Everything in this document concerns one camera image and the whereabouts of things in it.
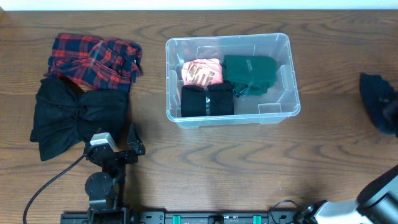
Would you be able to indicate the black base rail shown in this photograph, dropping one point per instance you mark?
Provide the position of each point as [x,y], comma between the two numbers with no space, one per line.
[158,217]

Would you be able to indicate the dark navy garment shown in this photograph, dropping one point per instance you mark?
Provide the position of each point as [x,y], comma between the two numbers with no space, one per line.
[380,101]

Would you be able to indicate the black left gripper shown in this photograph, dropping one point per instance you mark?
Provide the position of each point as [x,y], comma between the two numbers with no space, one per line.
[115,155]

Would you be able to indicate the red navy plaid shirt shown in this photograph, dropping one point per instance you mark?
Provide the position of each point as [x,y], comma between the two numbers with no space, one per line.
[107,64]

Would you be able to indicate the pink printed shirt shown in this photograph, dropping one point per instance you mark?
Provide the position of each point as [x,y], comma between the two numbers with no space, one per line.
[202,72]

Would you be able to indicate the black bundled garment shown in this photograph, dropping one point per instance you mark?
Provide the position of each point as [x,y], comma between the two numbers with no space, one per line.
[65,116]

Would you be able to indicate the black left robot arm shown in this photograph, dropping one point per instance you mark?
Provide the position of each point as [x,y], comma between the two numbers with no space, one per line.
[106,188]

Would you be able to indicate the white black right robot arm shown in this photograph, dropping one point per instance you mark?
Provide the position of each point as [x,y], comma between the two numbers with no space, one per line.
[375,204]

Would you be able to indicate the black garment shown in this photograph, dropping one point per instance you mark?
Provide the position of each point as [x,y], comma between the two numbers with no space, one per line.
[65,116]
[211,100]

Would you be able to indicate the clear plastic storage bin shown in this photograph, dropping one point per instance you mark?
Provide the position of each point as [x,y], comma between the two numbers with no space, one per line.
[281,100]

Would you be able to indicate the dark green garment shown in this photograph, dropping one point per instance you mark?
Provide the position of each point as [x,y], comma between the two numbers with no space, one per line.
[249,75]

